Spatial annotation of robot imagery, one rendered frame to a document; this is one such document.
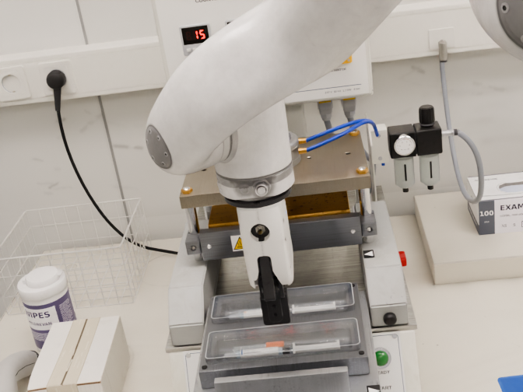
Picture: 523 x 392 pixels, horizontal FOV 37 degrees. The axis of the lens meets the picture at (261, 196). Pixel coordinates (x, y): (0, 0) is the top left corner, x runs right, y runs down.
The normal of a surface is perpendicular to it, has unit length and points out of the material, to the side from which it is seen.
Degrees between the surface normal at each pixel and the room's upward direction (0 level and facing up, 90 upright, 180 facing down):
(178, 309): 40
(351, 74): 90
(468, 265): 90
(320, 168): 0
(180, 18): 90
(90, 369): 2
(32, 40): 90
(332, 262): 0
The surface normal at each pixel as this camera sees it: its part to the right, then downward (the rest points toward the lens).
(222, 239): -0.04, 0.42
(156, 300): -0.14, -0.90
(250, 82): -0.15, 0.04
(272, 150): 0.57, 0.28
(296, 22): -0.67, 0.50
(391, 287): -0.12, -0.41
